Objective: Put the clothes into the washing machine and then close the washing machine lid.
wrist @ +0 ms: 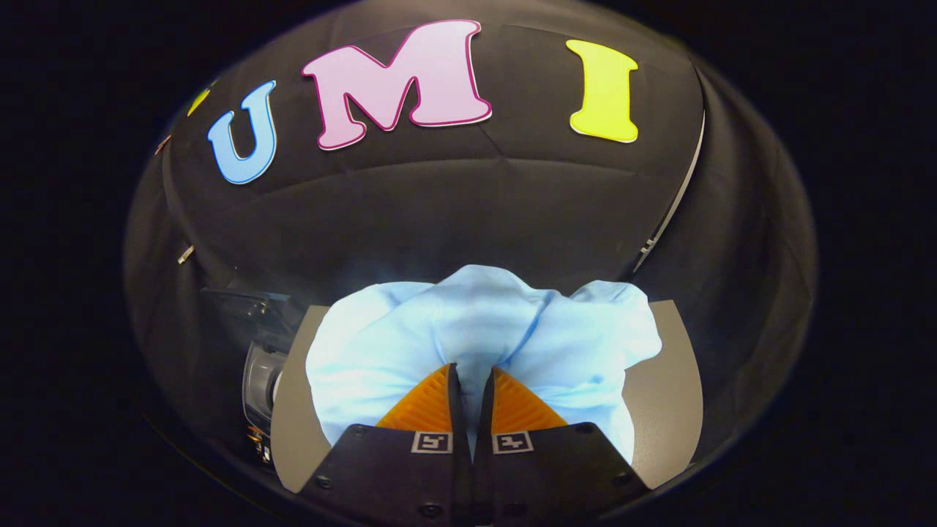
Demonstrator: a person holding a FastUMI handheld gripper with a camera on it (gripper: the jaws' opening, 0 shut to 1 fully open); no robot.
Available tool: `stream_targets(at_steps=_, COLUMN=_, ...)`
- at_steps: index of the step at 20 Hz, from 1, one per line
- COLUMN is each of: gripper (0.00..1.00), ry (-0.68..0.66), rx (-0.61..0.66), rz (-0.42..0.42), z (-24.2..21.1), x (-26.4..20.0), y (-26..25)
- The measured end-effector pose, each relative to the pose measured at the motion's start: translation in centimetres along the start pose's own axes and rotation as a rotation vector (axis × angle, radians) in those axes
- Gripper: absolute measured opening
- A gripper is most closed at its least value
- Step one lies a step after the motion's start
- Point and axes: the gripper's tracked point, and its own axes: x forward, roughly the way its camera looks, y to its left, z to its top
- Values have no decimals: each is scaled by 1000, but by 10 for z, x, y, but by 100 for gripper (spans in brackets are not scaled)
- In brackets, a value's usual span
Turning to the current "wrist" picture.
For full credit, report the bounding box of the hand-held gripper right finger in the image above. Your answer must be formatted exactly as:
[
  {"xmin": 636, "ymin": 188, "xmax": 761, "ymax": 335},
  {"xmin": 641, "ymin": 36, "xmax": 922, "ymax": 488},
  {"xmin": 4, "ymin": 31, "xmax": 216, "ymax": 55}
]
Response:
[{"xmin": 474, "ymin": 365, "xmax": 650, "ymax": 527}]

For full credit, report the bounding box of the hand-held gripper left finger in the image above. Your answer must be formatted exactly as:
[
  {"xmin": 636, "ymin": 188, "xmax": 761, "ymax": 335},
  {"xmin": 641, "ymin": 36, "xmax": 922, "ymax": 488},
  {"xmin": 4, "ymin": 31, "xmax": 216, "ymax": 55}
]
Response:
[{"xmin": 295, "ymin": 362, "xmax": 474, "ymax": 527}]

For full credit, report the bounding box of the light blue shirt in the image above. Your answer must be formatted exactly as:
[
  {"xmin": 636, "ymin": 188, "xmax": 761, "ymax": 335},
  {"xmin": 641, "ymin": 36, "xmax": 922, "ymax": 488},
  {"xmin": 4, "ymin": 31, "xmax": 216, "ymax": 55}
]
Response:
[{"xmin": 305, "ymin": 265, "xmax": 663, "ymax": 466}]

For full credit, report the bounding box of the dark grey washing machine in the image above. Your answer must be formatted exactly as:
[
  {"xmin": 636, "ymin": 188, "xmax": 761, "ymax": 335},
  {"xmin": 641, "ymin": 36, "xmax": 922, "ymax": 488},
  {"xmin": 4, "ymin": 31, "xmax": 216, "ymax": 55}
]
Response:
[{"xmin": 201, "ymin": 288, "xmax": 308, "ymax": 466}]

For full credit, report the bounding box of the tinted washing machine lid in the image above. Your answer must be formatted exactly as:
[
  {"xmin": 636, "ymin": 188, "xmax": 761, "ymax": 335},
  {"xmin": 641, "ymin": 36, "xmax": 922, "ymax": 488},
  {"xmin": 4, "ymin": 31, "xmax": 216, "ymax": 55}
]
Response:
[{"xmin": 201, "ymin": 288, "xmax": 294, "ymax": 324}]

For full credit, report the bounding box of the black backdrop cloth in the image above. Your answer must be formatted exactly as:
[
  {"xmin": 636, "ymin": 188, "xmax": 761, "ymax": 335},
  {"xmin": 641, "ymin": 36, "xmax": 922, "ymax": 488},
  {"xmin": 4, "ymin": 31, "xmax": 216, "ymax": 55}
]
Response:
[{"xmin": 123, "ymin": 0, "xmax": 819, "ymax": 506}]

